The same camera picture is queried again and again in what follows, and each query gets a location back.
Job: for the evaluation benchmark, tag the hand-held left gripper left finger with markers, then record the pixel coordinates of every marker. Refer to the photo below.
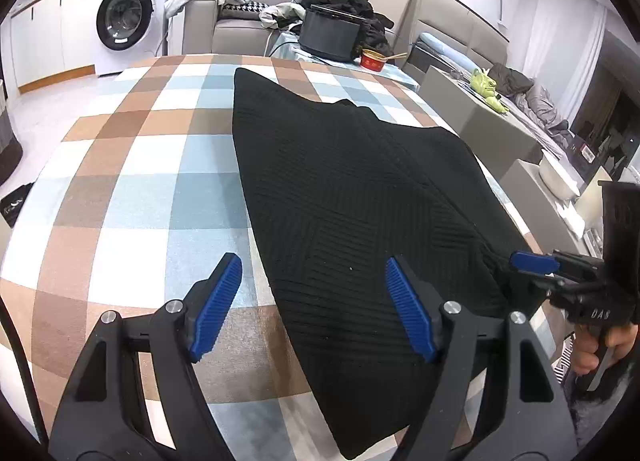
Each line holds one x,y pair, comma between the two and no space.
215,311

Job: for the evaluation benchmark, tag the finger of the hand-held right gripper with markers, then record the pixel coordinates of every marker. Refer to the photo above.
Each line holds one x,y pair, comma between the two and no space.
535,262

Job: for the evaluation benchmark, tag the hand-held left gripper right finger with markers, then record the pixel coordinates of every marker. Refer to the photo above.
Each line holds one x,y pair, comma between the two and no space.
410,311

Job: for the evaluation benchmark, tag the black knit sweater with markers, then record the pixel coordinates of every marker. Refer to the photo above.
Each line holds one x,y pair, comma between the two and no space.
350,201

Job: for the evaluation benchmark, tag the person's right hand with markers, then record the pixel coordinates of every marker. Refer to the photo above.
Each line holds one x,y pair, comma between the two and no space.
620,341

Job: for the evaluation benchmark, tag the white basin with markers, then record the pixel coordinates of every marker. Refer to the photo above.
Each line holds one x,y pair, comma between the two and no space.
557,176

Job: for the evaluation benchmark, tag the checkered blanket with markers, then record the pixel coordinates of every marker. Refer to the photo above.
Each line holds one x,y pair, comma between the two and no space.
125,201

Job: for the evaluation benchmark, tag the grey bedding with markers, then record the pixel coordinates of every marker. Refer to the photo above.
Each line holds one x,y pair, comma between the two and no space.
540,108

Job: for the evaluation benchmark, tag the green plush toy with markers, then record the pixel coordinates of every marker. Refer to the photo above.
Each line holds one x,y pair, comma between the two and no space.
487,86

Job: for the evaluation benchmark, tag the black flat mat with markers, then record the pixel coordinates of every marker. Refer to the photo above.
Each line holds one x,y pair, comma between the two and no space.
15,206

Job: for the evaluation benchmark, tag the blue bedding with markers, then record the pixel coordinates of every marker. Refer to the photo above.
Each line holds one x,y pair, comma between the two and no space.
442,51

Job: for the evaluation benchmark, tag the red bowl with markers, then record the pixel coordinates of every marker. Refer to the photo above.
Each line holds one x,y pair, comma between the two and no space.
372,61

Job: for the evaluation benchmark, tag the woven laundry basket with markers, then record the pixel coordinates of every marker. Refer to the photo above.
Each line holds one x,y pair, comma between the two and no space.
7,136

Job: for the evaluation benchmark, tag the grey sofa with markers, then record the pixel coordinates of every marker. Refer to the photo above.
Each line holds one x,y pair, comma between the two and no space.
240,38

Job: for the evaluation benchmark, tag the white washing machine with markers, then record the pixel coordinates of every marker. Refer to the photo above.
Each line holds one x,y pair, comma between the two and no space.
145,41

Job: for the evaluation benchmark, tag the black pot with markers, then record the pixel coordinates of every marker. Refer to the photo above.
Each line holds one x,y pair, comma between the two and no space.
327,36

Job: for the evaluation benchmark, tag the light grey garment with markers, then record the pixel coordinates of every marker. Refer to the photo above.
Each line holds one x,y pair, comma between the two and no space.
282,13

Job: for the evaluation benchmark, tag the houndstooth pillow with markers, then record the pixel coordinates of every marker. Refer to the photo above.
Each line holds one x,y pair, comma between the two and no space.
245,7

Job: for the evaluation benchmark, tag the white base cabinet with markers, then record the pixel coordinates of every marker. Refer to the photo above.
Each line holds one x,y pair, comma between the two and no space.
45,41

